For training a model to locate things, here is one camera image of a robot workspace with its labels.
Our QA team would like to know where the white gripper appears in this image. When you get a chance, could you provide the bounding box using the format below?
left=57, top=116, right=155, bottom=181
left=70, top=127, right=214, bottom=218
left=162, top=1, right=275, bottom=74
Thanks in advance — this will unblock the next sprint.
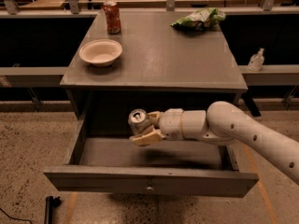
left=129, top=108, right=183, bottom=147

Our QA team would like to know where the silver 7up can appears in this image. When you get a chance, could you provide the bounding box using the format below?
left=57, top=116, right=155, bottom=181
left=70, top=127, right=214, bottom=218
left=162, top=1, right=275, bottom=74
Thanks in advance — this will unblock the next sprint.
left=128, top=109, right=151, bottom=134

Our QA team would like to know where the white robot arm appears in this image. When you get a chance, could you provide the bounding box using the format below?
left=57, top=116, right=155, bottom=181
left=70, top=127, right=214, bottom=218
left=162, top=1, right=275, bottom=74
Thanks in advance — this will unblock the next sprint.
left=128, top=102, right=299, bottom=183

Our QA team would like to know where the open grey top drawer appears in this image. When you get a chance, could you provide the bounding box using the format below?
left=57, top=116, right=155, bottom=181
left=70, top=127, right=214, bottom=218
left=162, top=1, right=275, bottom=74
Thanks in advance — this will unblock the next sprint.
left=44, top=109, right=258, bottom=198

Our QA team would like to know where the red soda can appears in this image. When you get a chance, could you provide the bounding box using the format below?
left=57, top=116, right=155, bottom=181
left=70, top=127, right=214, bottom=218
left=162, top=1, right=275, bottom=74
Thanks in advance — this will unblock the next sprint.
left=103, top=1, right=121, bottom=35

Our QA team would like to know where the grey wooden cabinet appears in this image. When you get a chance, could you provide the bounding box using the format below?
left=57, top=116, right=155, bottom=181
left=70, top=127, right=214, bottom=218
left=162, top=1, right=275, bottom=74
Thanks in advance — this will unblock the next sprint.
left=61, top=9, right=247, bottom=136

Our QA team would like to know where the white paper bowl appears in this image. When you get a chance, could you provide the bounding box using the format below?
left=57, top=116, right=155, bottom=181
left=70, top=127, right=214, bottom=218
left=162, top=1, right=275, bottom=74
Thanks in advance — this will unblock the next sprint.
left=79, top=39, right=122, bottom=67

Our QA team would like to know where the green chip bag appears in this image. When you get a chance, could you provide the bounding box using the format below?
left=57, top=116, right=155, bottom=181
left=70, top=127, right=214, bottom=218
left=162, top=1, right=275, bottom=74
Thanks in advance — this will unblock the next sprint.
left=171, top=7, right=226, bottom=31

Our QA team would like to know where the clear sanitizer bottle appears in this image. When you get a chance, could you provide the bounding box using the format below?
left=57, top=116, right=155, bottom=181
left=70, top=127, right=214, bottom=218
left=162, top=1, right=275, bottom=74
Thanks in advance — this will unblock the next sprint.
left=248, top=48, right=264, bottom=72

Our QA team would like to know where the black floor stand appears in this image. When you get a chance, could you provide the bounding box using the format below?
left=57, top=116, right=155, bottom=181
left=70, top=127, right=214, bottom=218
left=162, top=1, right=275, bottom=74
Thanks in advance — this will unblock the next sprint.
left=44, top=196, right=62, bottom=224

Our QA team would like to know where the black floor cable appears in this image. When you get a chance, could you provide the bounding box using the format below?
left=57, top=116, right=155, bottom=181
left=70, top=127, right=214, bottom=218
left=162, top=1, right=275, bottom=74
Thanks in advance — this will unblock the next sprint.
left=0, top=206, right=34, bottom=224

